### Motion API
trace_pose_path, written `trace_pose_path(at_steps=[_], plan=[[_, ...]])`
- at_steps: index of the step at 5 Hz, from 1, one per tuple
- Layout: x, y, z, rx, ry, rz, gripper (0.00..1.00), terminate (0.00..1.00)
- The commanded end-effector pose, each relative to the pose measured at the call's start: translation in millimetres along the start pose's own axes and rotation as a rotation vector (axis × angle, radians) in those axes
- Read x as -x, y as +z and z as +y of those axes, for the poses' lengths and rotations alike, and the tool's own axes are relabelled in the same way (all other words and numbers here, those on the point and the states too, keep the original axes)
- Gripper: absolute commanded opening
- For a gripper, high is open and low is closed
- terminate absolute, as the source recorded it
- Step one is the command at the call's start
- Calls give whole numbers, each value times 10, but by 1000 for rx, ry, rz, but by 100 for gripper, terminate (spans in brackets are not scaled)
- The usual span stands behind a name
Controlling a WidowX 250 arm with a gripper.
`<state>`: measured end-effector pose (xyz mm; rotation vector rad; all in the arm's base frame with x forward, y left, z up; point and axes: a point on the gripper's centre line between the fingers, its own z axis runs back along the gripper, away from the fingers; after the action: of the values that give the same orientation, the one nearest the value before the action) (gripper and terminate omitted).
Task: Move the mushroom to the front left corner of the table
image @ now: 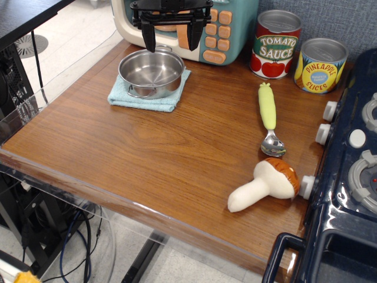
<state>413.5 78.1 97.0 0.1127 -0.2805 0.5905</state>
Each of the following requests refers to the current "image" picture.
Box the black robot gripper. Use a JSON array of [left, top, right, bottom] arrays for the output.
[[130, 0, 213, 53]]

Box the plush mushroom toy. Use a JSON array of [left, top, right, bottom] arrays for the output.
[[227, 157, 300, 213]]

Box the stainless steel pot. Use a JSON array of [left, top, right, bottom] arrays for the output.
[[118, 45, 186, 98]]

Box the toy microwave oven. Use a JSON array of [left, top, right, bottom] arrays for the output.
[[111, 1, 259, 65]]

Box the light blue folded cloth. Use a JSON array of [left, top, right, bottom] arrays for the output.
[[107, 69, 191, 113]]

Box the tomato sauce can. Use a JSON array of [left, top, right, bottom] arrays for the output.
[[250, 9, 302, 79]]

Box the pineapple slices can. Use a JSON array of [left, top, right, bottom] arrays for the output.
[[294, 38, 349, 94]]

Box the black side desk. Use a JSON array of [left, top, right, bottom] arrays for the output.
[[0, 0, 74, 119]]

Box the white stove knob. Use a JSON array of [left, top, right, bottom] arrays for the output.
[[315, 124, 330, 146], [299, 175, 315, 200], [322, 101, 338, 122]]

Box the black table leg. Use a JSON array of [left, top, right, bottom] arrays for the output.
[[121, 236, 164, 283]]

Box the dark blue toy stove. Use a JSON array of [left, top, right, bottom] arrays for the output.
[[263, 49, 376, 282]]

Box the spoon with green handle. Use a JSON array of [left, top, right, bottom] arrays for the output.
[[258, 83, 286, 157]]

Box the black cable under table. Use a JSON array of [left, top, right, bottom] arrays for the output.
[[42, 206, 104, 283]]

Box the blue cable under table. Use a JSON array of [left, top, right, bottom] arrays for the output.
[[59, 210, 92, 283]]

